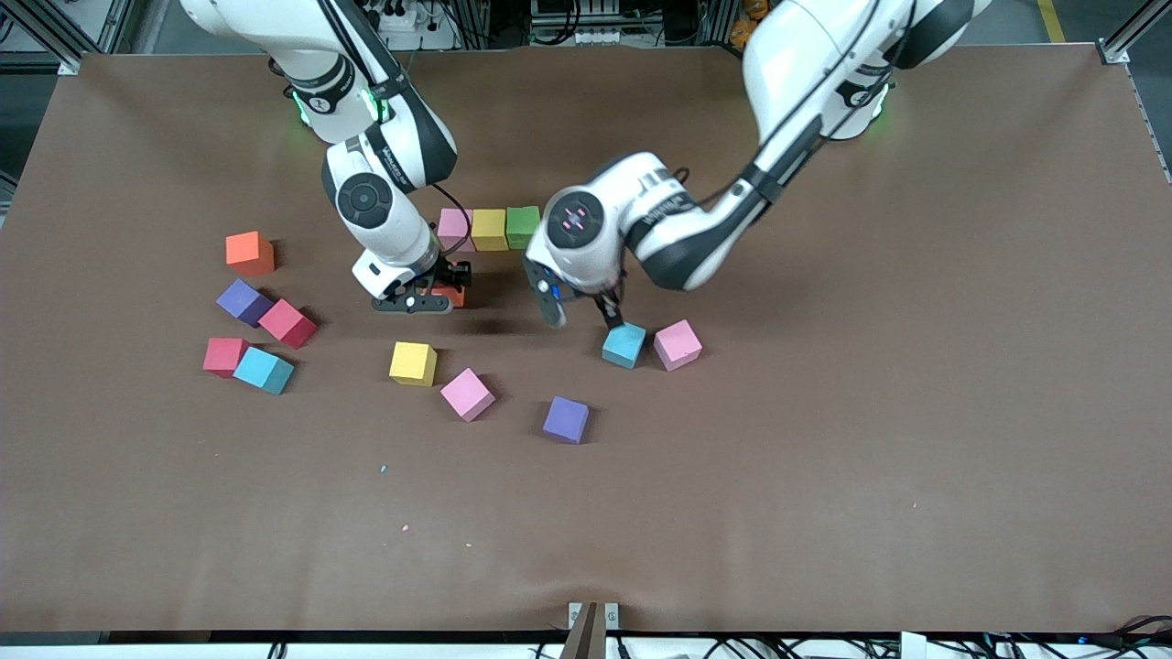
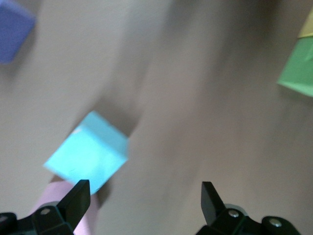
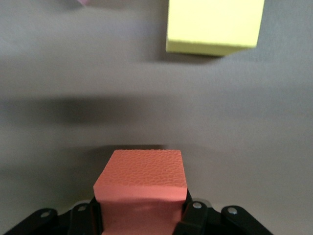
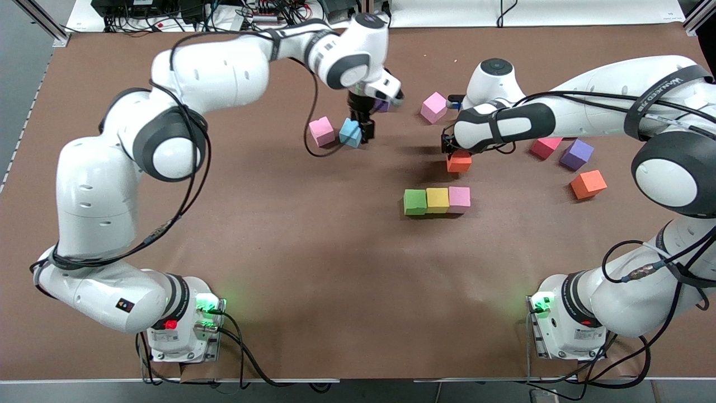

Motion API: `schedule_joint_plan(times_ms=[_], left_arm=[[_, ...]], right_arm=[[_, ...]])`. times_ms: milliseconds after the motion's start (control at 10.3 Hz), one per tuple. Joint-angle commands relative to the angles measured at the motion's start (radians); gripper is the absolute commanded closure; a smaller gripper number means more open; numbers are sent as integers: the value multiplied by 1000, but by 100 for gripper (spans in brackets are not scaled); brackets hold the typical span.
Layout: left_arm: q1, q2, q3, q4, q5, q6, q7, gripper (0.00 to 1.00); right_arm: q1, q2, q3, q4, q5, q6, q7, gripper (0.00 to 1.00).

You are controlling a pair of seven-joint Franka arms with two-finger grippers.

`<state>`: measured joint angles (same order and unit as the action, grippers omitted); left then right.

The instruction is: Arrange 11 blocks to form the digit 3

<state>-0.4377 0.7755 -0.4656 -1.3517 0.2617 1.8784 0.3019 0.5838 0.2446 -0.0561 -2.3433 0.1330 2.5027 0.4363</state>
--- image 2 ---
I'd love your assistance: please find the green foam cube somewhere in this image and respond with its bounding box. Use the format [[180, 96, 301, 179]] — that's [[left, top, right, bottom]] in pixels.
[[276, 36, 313, 98]]

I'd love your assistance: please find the yellow foam cube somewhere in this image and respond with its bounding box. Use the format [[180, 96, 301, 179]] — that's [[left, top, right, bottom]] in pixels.
[[297, 8, 313, 39]]

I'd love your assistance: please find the pink foam cube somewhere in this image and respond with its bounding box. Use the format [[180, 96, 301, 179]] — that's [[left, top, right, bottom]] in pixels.
[[30, 180, 100, 235]]

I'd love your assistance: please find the light blue foam cube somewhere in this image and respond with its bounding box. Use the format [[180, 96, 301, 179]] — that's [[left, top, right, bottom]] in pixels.
[[43, 110, 130, 196]]

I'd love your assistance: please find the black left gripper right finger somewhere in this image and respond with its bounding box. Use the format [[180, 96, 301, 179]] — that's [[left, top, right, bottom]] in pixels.
[[196, 181, 302, 235]]

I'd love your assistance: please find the purple foam cube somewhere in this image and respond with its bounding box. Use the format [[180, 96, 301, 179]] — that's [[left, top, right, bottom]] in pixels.
[[0, 0, 37, 65]]

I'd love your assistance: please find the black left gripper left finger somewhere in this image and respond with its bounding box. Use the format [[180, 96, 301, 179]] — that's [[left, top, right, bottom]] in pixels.
[[0, 179, 91, 235]]

